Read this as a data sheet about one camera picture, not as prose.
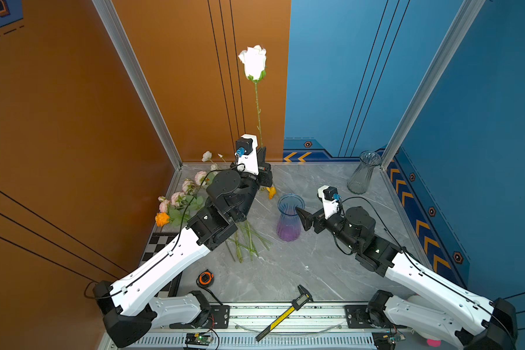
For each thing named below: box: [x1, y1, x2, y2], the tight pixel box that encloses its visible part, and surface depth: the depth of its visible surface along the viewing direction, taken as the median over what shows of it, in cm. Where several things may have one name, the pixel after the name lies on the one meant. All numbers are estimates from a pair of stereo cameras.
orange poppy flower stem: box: [266, 185, 278, 200], surface depth 107 cm
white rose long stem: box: [238, 44, 267, 149], surface depth 41 cm
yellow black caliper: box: [255, 284, 314, 342], surface depth 77 cm
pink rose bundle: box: [225, 219, 273, 264], surface depth 93 cm
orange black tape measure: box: [196, 269, 216, 289], surface depth 81 cm
